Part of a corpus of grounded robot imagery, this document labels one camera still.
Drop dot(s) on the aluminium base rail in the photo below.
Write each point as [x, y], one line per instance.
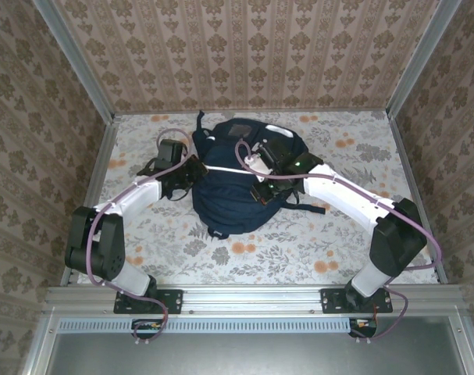
[252, 301]

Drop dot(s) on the aluminium side rail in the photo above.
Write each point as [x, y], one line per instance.
[407, 164]
[90, 187]

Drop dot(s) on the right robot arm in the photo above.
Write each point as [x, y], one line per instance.
[338, 191]

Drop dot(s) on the aluminium frame post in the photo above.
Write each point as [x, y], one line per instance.
[77, 58]
[422, 58]

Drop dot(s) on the black base connector housing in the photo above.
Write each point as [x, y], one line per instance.
[367, 330]
[145, 330]

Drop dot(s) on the grey metal sheet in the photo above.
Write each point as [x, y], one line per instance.
[260, 355]

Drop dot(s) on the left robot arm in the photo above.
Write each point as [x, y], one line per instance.
[135, 197]

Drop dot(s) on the navy blue backpack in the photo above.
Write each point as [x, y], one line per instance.
[229, 207]

